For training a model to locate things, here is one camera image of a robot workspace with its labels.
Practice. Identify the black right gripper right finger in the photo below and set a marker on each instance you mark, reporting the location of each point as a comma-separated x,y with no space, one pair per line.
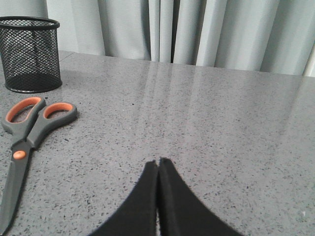
181,213

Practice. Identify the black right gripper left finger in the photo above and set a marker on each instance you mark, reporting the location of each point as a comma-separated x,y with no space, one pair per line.
137,214

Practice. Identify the black mesh pen holder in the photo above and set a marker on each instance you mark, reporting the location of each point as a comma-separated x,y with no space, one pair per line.
29,53

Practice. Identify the grey curtain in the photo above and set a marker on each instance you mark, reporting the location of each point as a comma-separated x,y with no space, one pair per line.
256,35

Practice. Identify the grey orange scissors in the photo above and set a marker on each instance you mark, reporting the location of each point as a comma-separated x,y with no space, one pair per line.
28,121

